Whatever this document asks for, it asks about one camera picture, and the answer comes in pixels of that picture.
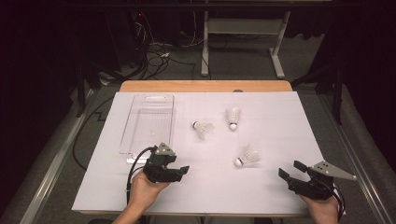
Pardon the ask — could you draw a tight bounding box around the long black floor cable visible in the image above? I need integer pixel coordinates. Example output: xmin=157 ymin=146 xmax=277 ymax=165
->
xmin=72 ymin=96 xmax=116 ymax=171

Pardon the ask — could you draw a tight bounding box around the wooden table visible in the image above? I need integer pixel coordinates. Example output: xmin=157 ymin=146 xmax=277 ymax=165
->
xmin=73 ymin=79 xmax=312 ymax=218

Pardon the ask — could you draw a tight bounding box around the black stand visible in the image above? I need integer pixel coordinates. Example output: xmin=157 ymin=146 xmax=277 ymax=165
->
xmin=292 ymin=63 xmax=345 ymax=125
xmin=76 ymin=60 xmax=125 ymax=118

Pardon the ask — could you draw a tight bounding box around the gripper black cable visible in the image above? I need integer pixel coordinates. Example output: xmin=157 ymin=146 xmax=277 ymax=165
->
xmin=323 ymin=180 xmax=347 ymax=222
xmin=125 ymin=147 xmax=157 ymax=206

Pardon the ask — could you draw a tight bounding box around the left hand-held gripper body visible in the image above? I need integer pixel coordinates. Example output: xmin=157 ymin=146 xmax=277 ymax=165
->
xmin=142 ymin=142 xmax=183 ymax=184

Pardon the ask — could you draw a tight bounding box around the person's left hand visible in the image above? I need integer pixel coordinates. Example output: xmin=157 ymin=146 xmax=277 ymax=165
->
xmin=129 ymin=170 xmax=172 ymax=216

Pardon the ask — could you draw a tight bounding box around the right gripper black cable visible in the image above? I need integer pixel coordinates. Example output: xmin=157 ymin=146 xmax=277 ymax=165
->
xmin=323 ymin=180 xmax=347 ymax=222

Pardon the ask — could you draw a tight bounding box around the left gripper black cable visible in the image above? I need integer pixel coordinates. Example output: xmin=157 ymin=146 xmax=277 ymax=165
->
xmin=125 ymin=147 xmax=157 ymax=206

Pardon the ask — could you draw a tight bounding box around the white shuttlecock with blue band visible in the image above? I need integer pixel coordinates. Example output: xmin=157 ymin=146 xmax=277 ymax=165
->
xmin=191 ymin=119 xmax=215 ymax=140

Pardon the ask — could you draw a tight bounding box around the white metal desk frame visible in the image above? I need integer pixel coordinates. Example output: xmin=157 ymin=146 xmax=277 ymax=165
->
xmin=200 ymin=0 xmax=292 ymax=79

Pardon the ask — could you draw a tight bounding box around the aluminium floor rail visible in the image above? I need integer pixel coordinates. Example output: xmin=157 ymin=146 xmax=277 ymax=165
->
xmin=317 ymin=92 xmax=396 ymax=224
xmin=18 ymin=88 xmax=96 ymax=224

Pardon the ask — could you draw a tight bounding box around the bundle of floor cables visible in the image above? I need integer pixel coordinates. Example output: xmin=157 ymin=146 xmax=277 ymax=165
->
xmin=134 ymin=12 xmax=213 ymax=80

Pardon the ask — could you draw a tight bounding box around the white sheet mat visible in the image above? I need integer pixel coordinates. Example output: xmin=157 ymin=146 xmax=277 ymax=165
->
xmin=72 ymin=91 xmax=326 ymax=217

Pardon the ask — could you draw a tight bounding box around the dark equipment rack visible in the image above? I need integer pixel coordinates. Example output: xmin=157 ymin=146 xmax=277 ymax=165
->
xmin=106 ymin=8 xmax=150 ymax=68

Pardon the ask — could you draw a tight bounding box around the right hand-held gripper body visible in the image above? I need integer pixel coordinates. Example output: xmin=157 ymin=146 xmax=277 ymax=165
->
xmin=288 ymin=161 xmax=359 ymax=201

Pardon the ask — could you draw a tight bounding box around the clear plastic tray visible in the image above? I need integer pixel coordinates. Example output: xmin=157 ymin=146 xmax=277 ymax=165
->
xmin=119 ymin=93 xmax=176 ymax=165

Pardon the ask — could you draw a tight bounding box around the person's right hand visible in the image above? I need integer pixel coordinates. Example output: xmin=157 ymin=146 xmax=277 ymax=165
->
xmin=300 ymin=194 xmax=341 ymax=224

